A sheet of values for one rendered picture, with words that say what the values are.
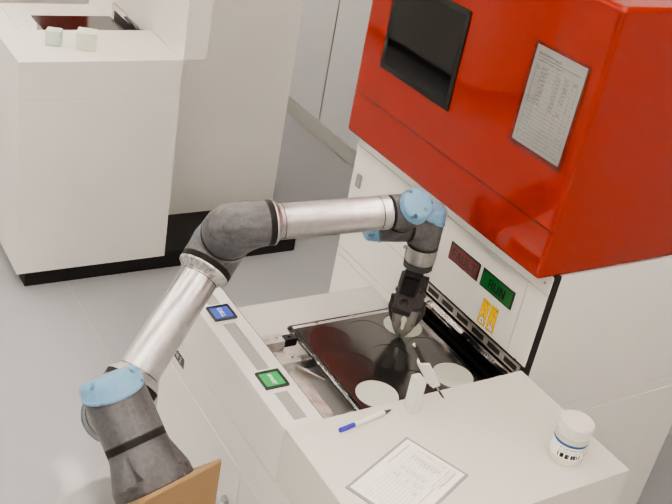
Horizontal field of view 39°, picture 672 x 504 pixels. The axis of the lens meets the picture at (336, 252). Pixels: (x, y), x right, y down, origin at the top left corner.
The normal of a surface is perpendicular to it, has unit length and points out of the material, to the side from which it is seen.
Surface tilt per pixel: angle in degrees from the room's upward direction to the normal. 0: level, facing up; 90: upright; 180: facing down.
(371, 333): 0
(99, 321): 0
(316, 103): 90
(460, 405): 0
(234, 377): 90
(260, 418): 90
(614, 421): 90
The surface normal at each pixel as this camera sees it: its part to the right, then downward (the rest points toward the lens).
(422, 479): 0.17, -0.86
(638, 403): 0.50, 0.50
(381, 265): -0.85, 0.12
